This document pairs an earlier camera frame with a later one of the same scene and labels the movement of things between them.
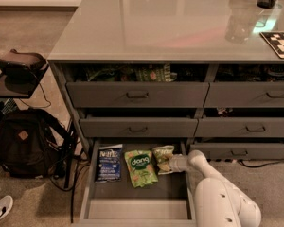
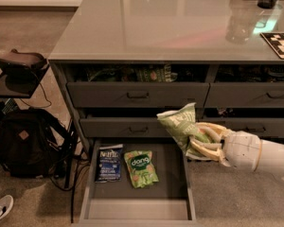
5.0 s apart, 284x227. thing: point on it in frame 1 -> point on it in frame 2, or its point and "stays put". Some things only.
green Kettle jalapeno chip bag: x=162 y=153 -> x=182 y=123
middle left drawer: x=140 y=127 stays put
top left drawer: x=137 y=95 stays put
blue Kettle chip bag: x=109 y=164 stays put
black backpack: x=25 y=144 stays put
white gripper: x=174 y=164 -> x=242 y=150
